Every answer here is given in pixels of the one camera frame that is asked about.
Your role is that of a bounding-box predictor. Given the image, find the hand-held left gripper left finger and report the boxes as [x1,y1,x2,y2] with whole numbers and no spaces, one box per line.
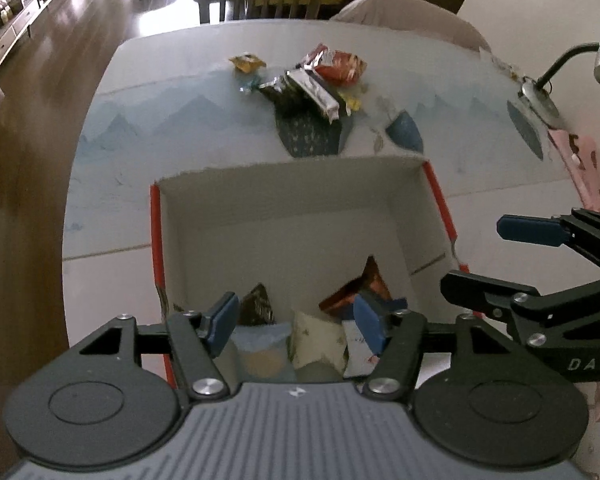
[75,291,241,402]

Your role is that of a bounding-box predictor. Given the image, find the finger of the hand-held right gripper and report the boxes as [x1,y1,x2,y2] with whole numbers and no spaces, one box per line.
[497,207,600,273]
[440,270,543,322]

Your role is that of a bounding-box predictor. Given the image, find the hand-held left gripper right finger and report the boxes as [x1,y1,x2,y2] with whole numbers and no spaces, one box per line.
[352,294,523,402]

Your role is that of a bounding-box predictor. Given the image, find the dark brown snack packet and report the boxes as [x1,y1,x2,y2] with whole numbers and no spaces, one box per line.
[237,282,279,327]

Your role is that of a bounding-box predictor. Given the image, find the dark red snack packet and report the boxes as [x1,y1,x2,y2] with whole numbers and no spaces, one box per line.
[319,255,408,320]

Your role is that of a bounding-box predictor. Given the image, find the white snack packet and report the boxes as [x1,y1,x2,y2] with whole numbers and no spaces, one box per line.
[341,319,381,380]

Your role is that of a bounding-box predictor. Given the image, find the light blue snack packet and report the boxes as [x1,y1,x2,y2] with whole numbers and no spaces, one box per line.
[229,322,296,383]

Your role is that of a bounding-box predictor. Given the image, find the cream snack packet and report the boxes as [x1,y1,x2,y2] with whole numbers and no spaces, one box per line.
[289,310,350,373]

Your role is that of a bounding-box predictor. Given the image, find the cardboard box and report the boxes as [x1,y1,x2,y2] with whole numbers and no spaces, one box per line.
[149,156,473,396]

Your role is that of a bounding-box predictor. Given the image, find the small yellow candy packet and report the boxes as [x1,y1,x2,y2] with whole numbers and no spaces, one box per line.
[339,91,365,115]

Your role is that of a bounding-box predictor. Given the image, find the black silver snack packet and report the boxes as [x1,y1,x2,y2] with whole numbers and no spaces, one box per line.
[284,67,342,122]

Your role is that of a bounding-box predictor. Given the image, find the yellow snack packet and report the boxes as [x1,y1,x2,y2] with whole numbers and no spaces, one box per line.
[229,53,267,75]

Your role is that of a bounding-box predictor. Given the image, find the pink printed cloth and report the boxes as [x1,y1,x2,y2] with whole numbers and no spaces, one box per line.
[546,129,600,213]

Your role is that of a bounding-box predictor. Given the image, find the grey desk lamp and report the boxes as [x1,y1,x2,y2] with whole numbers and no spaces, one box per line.
[519,26,600,127]

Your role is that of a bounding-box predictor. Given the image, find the small white wrappers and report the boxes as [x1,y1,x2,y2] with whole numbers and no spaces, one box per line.
[479,46,527,82]

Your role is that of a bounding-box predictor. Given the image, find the pink upholstered chair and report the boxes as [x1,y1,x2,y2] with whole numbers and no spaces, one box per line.
[330,0,493,55]

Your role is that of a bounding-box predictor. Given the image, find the printed tablecloth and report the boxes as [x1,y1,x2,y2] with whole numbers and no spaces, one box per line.
[62,19,600,396]

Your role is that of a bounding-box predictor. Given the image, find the wooden television cabinet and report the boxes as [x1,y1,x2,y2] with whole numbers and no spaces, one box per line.
[0,0,83,78]

